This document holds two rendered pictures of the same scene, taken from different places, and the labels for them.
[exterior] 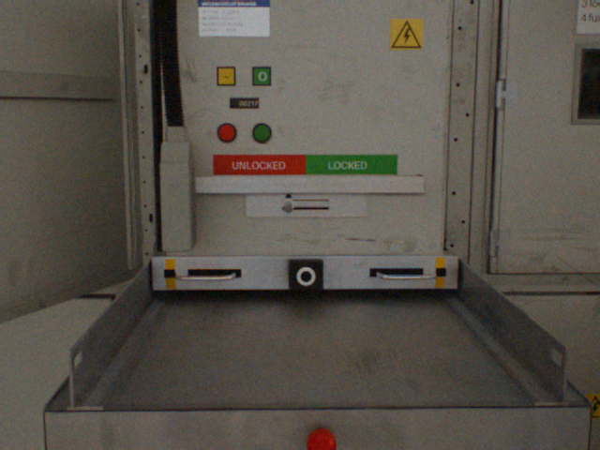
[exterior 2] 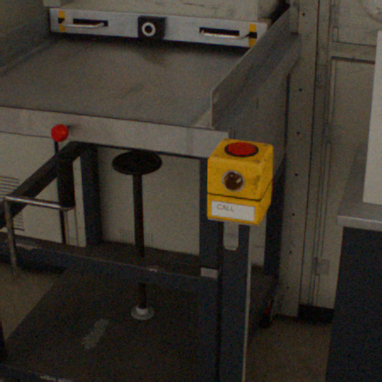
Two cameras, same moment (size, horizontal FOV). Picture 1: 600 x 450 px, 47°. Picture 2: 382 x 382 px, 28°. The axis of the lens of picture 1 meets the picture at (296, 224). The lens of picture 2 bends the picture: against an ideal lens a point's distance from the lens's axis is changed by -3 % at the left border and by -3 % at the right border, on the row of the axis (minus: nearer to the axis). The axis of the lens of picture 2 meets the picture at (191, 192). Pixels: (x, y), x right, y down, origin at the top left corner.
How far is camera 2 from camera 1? 85 cm
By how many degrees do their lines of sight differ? 25
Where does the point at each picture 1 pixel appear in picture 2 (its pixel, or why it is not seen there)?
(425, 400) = (130, 116)
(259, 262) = (120, 16)
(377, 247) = (206, 12)
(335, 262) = (173, 20)
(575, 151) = not seen: outside the picture
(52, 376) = not seen: hidden behind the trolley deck
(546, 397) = (205, 123)
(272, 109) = not seen: outside the picture
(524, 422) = (186, 136)
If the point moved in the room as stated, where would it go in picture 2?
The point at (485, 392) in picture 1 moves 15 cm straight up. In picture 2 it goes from (175, 116) to (175, 36)
